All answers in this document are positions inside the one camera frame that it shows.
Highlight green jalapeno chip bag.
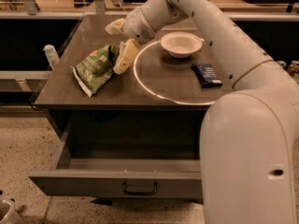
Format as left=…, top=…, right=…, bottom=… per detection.
left=72, top=45, right=120, bottom=97

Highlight open grey top drawer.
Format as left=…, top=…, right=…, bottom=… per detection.
left=29, top=111, right=203, bottom=202

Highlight brown soda can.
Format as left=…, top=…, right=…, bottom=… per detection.
left=287, top=61, right=299, bottom=77

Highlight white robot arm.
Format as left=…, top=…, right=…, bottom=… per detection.
left=106, top=0, right=299, bottom=224

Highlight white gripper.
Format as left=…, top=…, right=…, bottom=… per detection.
left=105, top=7, right=156, bottom=75

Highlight white bottle beside cabinet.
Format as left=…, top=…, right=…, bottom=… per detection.
left=43, top=45, right=60, bottom=68

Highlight grey drawer cabinet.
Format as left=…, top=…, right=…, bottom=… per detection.
left=35, top=15, right=232, bottom=134

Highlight white bin bottom left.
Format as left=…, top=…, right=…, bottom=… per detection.
left=0, top=199, right=24, bottom=224

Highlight black drawer handle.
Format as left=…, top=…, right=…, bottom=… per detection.
left=122, top=182, right=158, bottom=196

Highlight white paper bowl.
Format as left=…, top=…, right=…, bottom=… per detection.
left=161, top=32, right=203, bottom=58

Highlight dark blue snack bar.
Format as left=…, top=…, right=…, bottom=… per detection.
left=191, top=63, right=222, bottom=88

